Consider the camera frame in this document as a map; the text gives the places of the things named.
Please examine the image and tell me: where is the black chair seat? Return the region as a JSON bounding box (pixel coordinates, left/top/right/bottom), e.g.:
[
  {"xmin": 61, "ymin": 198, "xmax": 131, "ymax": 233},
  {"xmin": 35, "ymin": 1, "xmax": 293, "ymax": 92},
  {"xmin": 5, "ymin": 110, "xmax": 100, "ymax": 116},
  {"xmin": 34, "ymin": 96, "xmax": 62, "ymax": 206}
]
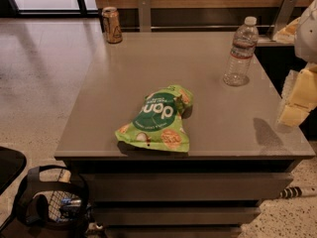
[{"xmin": 0, "ymin": 147, "xmax": 27, "ymax": 195}]

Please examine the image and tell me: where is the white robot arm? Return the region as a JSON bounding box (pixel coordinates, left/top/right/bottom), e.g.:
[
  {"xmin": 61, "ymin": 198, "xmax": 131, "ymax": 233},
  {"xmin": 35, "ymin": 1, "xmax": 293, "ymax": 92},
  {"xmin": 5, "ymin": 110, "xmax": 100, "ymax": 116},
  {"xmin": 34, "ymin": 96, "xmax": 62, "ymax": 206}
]
[{"xmin": 277, "ymin": 0, "xmax": 317, "ymax": 127}]

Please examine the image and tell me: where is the black wire mesh basket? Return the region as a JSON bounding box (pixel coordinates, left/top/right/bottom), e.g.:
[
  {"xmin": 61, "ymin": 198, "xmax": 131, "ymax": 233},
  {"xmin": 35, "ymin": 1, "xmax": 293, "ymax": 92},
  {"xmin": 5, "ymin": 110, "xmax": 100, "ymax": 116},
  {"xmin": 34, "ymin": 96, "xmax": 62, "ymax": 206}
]
[{"xmin": 7, "ymin": 166, "xmax": 89, "ymax": 238}]

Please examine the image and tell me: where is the striped black white pole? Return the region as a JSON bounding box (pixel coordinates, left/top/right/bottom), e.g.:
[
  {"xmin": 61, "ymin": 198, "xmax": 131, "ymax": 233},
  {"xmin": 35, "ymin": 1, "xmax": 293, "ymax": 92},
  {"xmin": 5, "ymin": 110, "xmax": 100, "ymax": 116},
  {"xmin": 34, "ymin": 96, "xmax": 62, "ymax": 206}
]
[{"xmin": 279, "ymin": 186, "xmax": 317, "ymax": 199}]

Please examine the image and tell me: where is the black window frame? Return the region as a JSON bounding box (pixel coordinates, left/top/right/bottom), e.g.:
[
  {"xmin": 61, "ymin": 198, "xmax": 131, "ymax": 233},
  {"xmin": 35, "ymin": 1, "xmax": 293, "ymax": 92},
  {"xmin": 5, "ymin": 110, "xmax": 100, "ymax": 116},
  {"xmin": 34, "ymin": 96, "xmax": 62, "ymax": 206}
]
[{"xmin": 0, "ymin": 0, "xmax": 97, "ymax": 18}]

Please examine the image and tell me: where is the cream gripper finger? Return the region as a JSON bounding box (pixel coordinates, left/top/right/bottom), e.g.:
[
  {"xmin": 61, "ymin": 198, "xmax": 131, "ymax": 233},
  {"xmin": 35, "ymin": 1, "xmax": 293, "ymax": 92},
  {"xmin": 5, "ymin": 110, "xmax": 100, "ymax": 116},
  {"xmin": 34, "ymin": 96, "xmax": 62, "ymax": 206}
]
[{"xmin": 277, "ymin": 62, "xmax": 317, "ymax": 127}]

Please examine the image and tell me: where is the grey drawer cabinet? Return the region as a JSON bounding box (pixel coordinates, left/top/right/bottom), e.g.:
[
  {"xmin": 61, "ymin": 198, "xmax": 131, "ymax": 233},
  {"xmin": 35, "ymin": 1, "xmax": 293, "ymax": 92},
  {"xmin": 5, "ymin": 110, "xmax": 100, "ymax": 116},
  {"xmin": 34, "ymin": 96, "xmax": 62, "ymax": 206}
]
[{"xmin": 55, "ymin": 32, "xmax": 314, "ymax": 238}]

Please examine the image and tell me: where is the clear plastic water bottle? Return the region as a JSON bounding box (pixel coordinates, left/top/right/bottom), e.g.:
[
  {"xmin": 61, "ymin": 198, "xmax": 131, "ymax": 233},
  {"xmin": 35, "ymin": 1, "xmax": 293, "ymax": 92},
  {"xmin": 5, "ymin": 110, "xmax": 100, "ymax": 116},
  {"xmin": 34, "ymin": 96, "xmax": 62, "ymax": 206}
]
[{"xmin": 223, "ymin": 16, "xmax": 259, "ymax": 86}]

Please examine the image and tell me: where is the right metal bracket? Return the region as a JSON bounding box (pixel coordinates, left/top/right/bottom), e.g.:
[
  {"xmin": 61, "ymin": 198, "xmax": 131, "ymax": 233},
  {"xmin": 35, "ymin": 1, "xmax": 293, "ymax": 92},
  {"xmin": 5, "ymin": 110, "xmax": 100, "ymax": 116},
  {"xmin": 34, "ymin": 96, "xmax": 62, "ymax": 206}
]
[{"xmin": 267, "ymin": 0, "xmax": 297, "ymax": 40}]

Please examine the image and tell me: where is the green rice chip bag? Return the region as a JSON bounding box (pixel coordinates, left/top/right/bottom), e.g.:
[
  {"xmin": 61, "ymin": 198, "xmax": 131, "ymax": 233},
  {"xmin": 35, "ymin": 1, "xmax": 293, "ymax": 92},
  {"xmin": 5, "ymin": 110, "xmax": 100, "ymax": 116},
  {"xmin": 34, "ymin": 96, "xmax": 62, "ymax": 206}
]
[{"xmin": 115, "ymin": 85, "xmax": 193, "ymax": 153}]

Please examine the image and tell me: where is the orange soda can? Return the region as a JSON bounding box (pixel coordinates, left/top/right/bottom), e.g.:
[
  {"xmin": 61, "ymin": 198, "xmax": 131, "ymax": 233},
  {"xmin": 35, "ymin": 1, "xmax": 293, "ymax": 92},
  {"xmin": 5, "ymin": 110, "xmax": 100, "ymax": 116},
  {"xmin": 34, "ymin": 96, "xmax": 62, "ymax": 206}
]
[{"xmin": 102, "ymin": 7, "xmax": 123, "ymax": 44}]

